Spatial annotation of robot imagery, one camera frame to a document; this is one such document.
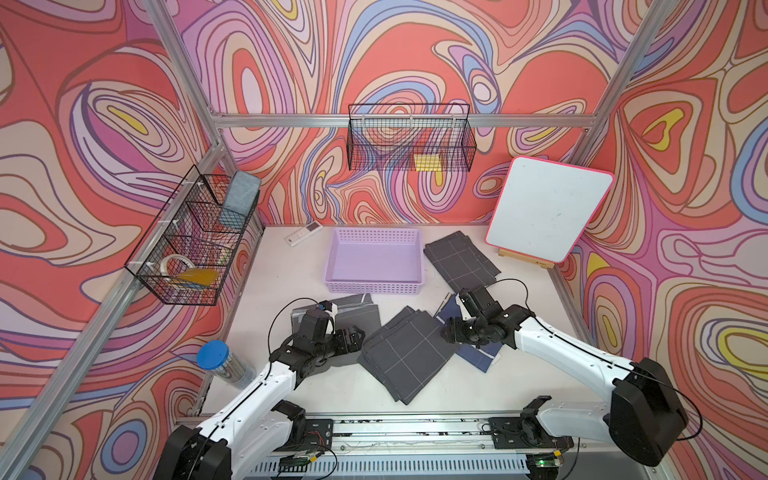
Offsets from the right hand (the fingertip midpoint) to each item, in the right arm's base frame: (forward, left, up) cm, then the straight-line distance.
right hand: (454, 340), depth 83 cm
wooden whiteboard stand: (+29, -34, -2) cm, 45 cm away
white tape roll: (+8, +69, +29) cm, 75 cm away
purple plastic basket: (+34, +23, -5) cm, 41 cm away
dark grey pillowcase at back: (+31, -10, -5) cm, 32 cm away
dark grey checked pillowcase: (-1, +13, -5) cm, 14 cm away
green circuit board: (-27, +43, -6) cm, 51 cm away
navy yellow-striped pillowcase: (-3, -8, -5) cm, 10 cm away
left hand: (+2, +28, +1) cm, 28 cm away
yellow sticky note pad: (+45, +4, +29) cm, 54 cm away
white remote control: (+48, +51, -2) cm, 70 cm away
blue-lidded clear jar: (-8, +58, +14) cm, 60 cm away
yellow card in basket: (+6, +61, +26) cm, 67 cm away
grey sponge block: (+30, +58, +29) cm, 71 cm away
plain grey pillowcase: (+13, +30, -4) cm, 33 cm away
